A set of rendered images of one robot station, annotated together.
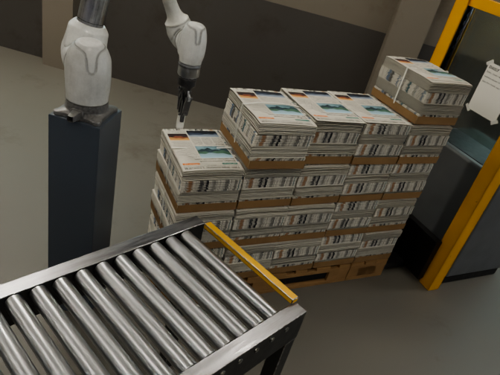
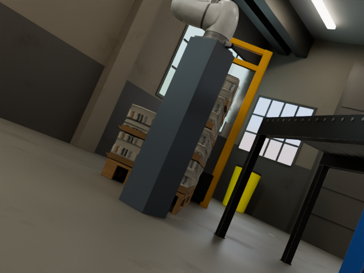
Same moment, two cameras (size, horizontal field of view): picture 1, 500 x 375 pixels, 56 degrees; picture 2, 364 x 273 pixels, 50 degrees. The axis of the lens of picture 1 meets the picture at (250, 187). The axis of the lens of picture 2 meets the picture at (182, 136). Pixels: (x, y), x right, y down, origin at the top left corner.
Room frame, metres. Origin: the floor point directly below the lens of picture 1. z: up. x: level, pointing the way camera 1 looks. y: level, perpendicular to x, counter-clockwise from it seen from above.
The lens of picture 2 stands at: (0.22, 2.38, 0.30)
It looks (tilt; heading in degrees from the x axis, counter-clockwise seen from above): 4 degrees up; 308
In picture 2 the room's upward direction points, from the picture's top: 24 degrees clockwise
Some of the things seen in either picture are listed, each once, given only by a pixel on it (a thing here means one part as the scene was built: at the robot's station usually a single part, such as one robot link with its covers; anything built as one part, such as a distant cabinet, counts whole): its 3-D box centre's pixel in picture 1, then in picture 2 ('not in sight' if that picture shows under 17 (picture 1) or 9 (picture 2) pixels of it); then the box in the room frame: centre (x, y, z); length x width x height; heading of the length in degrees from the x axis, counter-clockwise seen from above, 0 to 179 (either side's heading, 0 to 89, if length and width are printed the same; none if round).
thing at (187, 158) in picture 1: (264, 213); (181, 150); (2.13, -0.11, 0.42); 1.17 x 0.39 x 0.83; 121
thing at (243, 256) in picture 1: (248, 260); not in sight; (1.24, -0.06, 0.81); 0.43 x 0.03 x 0.02; 52
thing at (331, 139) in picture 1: (313, 126); not in sight; (2.21, -0.23, 0.95); 0.38 x 0.29 x 0.23; 30
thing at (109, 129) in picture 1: (81, 216); (177, 126); (1.61, 0.68, 0.50); 0.20 x 0.20 x 1.00; 88
